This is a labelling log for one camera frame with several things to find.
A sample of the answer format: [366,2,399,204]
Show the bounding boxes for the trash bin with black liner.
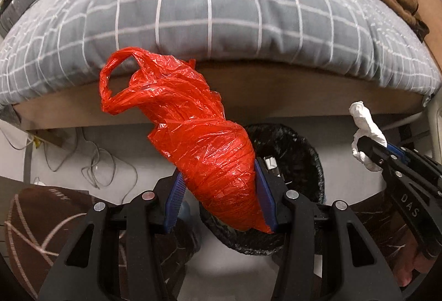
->
[199,123,326,256]

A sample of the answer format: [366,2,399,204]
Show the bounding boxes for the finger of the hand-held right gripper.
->
[357,137,401,177]
[387,145,442,181]

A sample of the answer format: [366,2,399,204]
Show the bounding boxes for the white tissue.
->
[349,101,388,172]

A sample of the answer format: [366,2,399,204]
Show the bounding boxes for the red plastic bag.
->
[99,47,275,234]

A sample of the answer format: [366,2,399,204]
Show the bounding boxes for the beige chair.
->
[387,94,442,160]

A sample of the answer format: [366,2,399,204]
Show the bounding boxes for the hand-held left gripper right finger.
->
[255,158,403,301]

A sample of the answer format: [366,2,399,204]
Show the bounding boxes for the grey floor cable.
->
[0,121,139,205]

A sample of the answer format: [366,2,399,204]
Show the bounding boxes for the bed with grey checked sheet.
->
[0,0,442,130]

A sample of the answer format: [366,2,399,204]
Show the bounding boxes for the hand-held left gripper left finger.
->
[38,171,183,301]

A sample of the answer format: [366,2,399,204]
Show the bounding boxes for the person's right hand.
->
[395,248,434,288]

